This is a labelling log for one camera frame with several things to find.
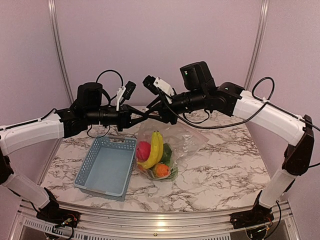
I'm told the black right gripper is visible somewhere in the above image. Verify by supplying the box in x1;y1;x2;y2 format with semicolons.
144;87;208;125

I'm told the front aluminium rail base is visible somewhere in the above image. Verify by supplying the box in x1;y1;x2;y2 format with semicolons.
9;197;303;240

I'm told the orange fake fruit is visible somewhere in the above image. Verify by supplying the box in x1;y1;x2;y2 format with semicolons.
152;163;171;179

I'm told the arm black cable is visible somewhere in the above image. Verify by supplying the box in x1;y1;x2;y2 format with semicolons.
86;69;125;139
179;76;320;131

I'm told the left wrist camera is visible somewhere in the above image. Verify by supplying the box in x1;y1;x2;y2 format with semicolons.
115;81;137;112

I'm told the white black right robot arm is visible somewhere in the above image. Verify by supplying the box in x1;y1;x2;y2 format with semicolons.
143;61;316;229

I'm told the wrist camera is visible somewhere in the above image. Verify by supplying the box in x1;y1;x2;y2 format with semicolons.
142;75;175;104
115;81;137;112

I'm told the dark green fake pepper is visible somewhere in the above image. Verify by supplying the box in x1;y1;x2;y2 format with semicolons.
160;143;173;165

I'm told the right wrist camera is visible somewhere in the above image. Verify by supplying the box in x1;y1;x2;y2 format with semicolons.
142;75;175;104

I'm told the light blue plastic basket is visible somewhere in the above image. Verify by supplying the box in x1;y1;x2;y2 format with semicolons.
73;135;137;202

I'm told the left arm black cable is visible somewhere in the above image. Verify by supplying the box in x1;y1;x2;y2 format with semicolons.
86;69;125;139

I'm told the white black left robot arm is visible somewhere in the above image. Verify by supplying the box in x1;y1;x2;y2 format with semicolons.
0;82;150;227

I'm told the green fake lettuce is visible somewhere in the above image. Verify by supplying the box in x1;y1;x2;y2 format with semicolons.
152;166;178;181

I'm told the left aluminium frame post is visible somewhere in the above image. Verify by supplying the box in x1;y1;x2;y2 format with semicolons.
48;0;74;104

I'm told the right aluminium frame post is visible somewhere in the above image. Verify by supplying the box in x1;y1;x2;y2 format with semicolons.
244;0;270;90

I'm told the aluminium frame post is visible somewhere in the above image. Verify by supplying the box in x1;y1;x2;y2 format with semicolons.
48;0;74;104
244;0;270;90

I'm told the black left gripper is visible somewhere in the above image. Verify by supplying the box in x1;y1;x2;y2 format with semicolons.
85;104;148;132

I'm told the yellow fake banana bunch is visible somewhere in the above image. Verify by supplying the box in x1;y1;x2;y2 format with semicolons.
137;131;164;169

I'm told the clear polka dot zip bag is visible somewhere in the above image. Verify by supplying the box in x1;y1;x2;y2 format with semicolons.
135;119;209;182

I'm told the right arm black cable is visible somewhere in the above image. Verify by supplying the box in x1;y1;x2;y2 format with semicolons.
179;76;320;131

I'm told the pink fake fruit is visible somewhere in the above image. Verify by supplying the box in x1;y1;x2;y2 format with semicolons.
135;141;151;162

